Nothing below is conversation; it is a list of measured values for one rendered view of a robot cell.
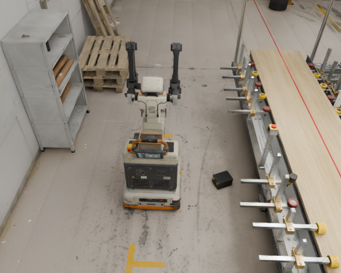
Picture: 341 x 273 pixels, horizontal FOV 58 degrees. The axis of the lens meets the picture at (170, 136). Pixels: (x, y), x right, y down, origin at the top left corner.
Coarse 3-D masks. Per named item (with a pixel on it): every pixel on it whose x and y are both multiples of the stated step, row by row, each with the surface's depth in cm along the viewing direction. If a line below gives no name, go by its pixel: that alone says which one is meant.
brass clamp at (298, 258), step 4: (292, 248) 210; (292, 252) 209; (292, 256) 209; (296, 256) 205; (300, 256) 205; (296, 260) 203; (300, 260) 203; (296, 264) 202; (304, 264) 201; (296, 268) 203; (300, 268) 203
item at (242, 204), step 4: (240, 204) 248; (244, 204) 248; (248, 204) 248; (252, 204) 248; (256, 204) 248; (260, 204) 248; (264, 204) 249; (268, 204) 249; (272, 204) 249; (284, 204) 249; (272, 208) 249; (284, 208) 249; (288, 208) 248
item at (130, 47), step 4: (128, 44) 289; (132, 44) 289; (128, 48) 286; (132, 48) 286; (128, 52) 288; (132, 52) 288; (128, 56) 291; (132, 56) 291; (128, 60) 293; (132, 60) 293; (132, 64) 295; (132, 68) 297; (132, 72) 299; (132, 76) 301; (128, 80) 304; (132, 80) 303; (136, 80) 304; (136, 84) 305
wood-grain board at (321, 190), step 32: (256, 64) 409; (288, 64) 411; (288, 96) 355; (320, 96) 356; (288, 128) 313; (320, 128) 314; (288, 160) 280; (320, 160) 280; (320, 192) 253; (320, 256) 214
